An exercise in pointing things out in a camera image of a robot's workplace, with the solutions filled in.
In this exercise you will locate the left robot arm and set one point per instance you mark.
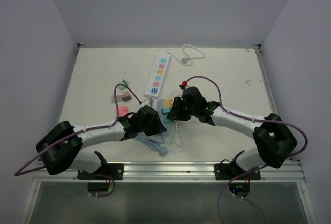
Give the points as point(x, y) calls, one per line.
point(64, 146)

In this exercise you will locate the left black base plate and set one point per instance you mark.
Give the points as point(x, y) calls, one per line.
point(115, 171)

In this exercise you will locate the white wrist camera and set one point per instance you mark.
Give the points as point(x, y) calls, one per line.
point(184, 85)
point(147, 102)

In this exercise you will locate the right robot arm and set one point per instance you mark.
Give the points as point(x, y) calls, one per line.
point(274, 142)

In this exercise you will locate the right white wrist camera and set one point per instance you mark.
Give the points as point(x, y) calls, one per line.
point(184, 85)

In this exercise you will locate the white power strip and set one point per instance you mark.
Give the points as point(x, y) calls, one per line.
point(157, 75)

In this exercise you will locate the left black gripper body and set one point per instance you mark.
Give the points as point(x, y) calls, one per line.
point(152, 127)

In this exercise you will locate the brown beige plug adapter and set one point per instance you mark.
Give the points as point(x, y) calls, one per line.
point(121, 96)

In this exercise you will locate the teal plug with cable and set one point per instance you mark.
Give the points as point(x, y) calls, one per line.
point(173, 135)

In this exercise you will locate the pink plug adapter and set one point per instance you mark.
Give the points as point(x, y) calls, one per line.
point(122, 111)

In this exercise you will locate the aluminium front rail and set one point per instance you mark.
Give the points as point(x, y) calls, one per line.
point(202, 172)

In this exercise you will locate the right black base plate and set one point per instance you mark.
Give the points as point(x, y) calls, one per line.
point(226, 170)

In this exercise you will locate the green plug adapter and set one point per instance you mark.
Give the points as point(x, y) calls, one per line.
point(123, 84)

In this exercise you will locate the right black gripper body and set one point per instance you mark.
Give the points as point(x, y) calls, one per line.
point(182, 110)

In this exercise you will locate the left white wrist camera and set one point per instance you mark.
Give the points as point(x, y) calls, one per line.
point(147, 102)

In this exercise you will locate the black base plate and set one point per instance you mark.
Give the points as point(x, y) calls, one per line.
point(115, 171)
point(226, 170)

